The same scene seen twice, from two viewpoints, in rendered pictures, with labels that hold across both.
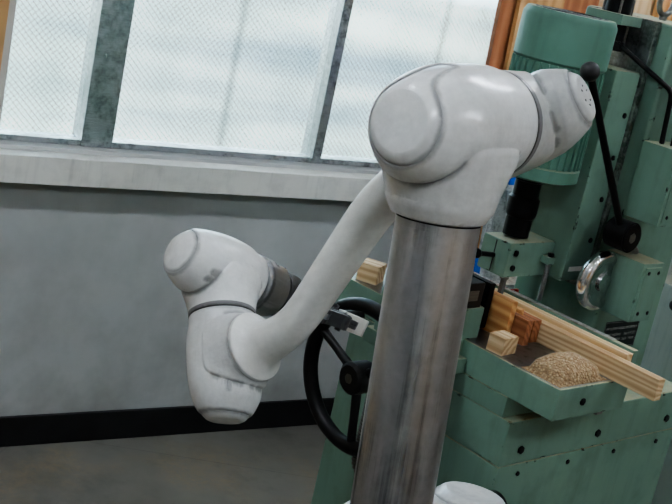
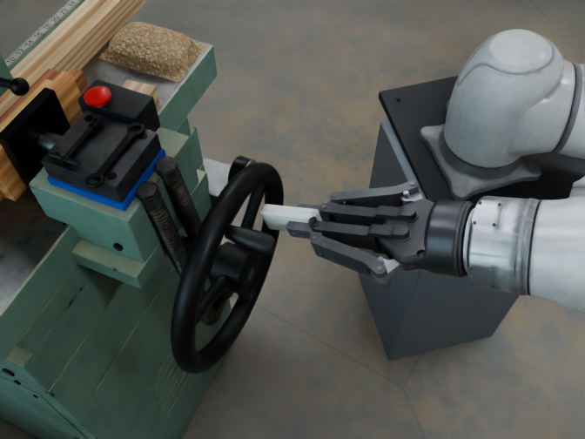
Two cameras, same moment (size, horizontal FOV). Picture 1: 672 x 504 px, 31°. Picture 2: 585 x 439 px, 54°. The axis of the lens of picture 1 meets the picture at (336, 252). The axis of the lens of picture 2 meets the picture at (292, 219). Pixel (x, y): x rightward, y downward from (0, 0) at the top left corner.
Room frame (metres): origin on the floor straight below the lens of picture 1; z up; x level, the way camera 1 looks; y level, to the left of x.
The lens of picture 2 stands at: (2.13, 0.30, 1.47)
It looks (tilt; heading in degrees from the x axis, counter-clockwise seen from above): 55 degrees down; 247
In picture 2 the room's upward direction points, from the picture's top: straight up
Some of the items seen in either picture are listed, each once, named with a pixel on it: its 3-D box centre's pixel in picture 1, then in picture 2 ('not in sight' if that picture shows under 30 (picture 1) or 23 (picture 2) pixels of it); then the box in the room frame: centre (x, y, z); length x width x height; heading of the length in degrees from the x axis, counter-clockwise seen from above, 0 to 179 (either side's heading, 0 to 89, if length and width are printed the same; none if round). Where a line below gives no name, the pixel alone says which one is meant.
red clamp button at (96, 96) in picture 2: not in sight; (97, 96); (2.15, -0.23, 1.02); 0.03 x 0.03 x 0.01
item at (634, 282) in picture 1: (628, 285); not in sight; (2.31, -0.57, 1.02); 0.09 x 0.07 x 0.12; 44
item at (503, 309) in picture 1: (479, 305); (39, 135); (2.23, -0.29, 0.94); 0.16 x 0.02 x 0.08; 44
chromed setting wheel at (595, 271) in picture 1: (599, 280); not in sight; (2.29, -0.51, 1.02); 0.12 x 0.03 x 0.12; 134
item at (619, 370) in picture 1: (530, 326); (35, 93); (2.23, -0.39, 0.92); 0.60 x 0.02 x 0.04; 44
